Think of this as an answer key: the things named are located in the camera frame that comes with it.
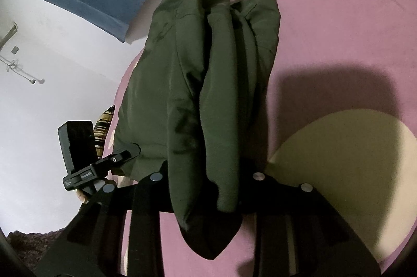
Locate olive green bomber jacket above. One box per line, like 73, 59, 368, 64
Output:
114, 0, 281, 259

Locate left hand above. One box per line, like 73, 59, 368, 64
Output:
76, 189, 96, 204

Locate striped yellow black cloth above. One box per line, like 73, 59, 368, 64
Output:
93, 106, 115, 158

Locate pink bedsheet with cream dots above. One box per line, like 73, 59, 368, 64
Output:
105, 0, 417, 277

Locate wall cable with hook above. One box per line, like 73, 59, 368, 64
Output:
0, 54, 46, 86

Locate grey wall switch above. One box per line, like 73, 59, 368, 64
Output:
11, 46, 19, 55

